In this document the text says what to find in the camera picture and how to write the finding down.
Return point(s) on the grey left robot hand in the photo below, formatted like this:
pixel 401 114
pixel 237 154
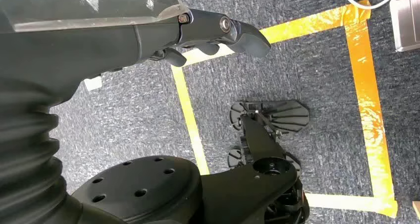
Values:
pixel 82 42

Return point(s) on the small white tape piece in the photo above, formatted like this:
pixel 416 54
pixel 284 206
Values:
pixel 93 83

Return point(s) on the ribbed grey left arm sleeve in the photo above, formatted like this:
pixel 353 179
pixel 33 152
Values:
pixel 26 156

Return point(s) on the yellow floor tape strip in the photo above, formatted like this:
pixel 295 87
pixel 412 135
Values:
pixel 341 202
pixel 305 24
pixel 190 117
pixel 369 111

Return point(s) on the black robot foot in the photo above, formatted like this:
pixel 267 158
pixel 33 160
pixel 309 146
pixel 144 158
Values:
pixel 288 115

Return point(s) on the silver metal box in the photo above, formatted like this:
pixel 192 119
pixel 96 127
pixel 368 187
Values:
pixel 407 22

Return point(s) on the brown wooden piece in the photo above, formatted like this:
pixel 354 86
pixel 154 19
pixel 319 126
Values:
pixel 417 211

